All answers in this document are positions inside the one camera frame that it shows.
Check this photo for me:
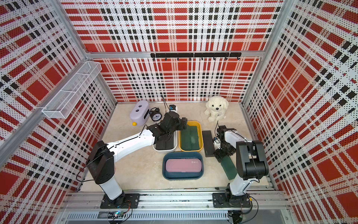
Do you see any dark green pencil case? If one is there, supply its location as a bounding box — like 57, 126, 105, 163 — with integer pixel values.
180, 126, 192, 151

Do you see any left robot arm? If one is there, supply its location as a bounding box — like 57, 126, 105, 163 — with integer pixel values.
86, 111, 187, 201

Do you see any lilac plastic container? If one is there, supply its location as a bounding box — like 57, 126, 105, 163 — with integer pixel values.
130, 100, 149, 126

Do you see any yellow storage box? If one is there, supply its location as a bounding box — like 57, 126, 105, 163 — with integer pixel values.
179, 121, 204, 152

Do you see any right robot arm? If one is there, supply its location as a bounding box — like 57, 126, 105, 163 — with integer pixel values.
213, 126, 269, 208

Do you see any white storage box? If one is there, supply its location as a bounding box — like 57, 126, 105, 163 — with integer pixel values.
153, 131, 178, 153

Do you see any black pencil case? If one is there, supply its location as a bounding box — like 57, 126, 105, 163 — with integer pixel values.
202, 130, 215, 157
166, 135, 175, 150

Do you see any white plush dog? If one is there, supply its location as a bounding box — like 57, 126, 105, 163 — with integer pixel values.
204, 96, 229, 122

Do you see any white wire basket shelf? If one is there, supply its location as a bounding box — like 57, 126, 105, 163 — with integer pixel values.
42, 61, 102, 119

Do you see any black alarm clock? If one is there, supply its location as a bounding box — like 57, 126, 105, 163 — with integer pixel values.
149, 107, 162, 122

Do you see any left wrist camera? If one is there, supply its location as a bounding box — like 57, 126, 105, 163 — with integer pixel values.
169, 105, 177, 112

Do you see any black hook rail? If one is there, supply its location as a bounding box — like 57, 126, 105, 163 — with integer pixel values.
150, 52, 242, 59

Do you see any dark grey pencil case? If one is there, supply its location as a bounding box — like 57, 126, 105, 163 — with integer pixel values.
155, 141, 167, 150

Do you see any pink pencil case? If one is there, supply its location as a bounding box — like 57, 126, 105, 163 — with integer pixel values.
166, 158, 202, 173

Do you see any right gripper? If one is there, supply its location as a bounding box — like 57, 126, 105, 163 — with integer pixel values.
213, 142, 236, 162

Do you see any metal base rail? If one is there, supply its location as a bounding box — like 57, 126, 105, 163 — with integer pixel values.
56, 187, 294, 224

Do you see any dark teal storage box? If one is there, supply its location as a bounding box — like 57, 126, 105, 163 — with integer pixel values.
162, 152, 204, 181

